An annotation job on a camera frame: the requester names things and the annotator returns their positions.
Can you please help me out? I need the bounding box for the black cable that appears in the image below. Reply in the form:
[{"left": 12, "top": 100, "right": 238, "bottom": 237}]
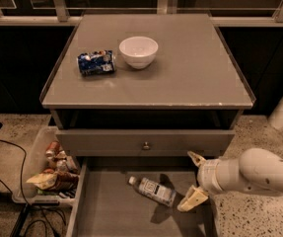
[{"left": 0, "top": 135, "right": 68, "bottom": 237}]

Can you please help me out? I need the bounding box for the white ceramic bowl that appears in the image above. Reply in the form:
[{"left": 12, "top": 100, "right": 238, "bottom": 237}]
[{"left": 119, "top": 37, "right": 159, "bottom": 69}]

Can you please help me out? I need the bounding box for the red soda can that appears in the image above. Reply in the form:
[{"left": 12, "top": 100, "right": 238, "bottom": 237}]
[{"left": 45, "top": 141, "right": 60, "bottom": 158}]

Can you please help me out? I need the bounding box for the blue crushed soda can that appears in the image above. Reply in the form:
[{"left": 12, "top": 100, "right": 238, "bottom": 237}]
[{"left": 77, "top": 50, "right": 115, "bottom": 76}]

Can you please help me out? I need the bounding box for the brass drawer knob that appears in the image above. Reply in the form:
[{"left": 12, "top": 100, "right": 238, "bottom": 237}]
[{"left": 142, "top": 141, "right": 151, "bottom": 150}]

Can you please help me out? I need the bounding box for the clear plastic storage bin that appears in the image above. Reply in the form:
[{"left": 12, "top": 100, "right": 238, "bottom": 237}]
[{"left": 12, "top": 126, "right": 75, "bottom": 206}]

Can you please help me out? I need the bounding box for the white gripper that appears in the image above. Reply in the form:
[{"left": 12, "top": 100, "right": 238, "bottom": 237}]
[{"left": 177, "top": 151, "right": 222, "bottom": 212}]

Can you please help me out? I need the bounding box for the brown snack bag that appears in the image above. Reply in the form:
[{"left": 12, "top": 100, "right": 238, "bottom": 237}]
[{"left": 53, "top": 172, "right": 79, "bottom": 191}]

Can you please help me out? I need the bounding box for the metal window railing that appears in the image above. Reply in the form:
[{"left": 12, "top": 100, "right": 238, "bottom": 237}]
[{"left": 0, "top": 0, "right": 283, "bottom": 28}]

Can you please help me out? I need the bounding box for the grey top drawer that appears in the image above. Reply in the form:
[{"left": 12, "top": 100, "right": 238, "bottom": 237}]
[{"left": 56, "top": 129, "right": 235, "bottom": 157}]

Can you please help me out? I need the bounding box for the clear plastic water bottle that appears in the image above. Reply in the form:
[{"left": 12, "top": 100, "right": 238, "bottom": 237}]
[{"left": 128, "top": 176, "right": 176, "bottom": 207}]

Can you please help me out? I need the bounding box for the grey drawer cabinet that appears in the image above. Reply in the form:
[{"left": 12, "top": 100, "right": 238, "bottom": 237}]
[{"left": 38, "top": 13, "right": 256, "bottom": 237}]

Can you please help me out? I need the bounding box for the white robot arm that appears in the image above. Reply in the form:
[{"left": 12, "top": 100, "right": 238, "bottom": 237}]
[{"left": 177, "top": 148, "right": 283, "bottom": 212}]

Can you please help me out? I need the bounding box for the grey open middle drawer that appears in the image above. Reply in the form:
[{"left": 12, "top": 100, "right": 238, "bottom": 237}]
[{"left": 67, "top": 157, "right": 218, "bottom": 237}]

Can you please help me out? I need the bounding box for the yellow snack bag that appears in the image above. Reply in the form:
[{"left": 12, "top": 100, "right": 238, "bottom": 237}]
[{"left": 27, "top": 173, "right": 57, "bottom": 190}]

